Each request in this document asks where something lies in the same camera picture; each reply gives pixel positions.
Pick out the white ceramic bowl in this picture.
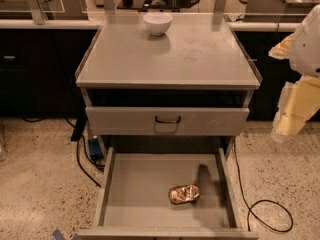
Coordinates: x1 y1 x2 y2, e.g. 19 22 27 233
143 12 173 36

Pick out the left metal bracket post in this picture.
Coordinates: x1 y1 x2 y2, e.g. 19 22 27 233
27 0 46 25

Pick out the open grey middle drawer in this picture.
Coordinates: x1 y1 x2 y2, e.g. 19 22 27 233
79 148 258 240

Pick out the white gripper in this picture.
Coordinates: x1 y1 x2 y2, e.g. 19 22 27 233
268 5 320 143

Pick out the closed grey top drawer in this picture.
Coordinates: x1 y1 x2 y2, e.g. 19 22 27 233
86 106 249 136

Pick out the blue floor tape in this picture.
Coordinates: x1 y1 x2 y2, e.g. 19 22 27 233
52 229 80 240

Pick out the crushed orange soda can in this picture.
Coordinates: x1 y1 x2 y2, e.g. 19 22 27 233
168 184 200 205

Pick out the black floor cable right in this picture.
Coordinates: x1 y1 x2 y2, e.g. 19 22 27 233
233 140 295 234

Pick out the black drawer handle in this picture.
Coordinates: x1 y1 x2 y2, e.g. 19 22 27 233
155 116 181 124

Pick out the grey drawer cabinet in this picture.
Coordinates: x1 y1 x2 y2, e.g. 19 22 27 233
75 11 263 240

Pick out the black floor cable left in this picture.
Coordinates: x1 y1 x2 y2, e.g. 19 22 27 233
21 116 106 188

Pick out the blue power box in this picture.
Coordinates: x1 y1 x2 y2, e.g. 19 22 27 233
88 138 103 160

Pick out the white horizontal rail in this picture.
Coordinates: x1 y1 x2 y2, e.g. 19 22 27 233
0 19 299 32

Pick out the black floor cable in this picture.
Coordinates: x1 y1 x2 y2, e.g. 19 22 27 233
21 116 106 188
233 140 295 234

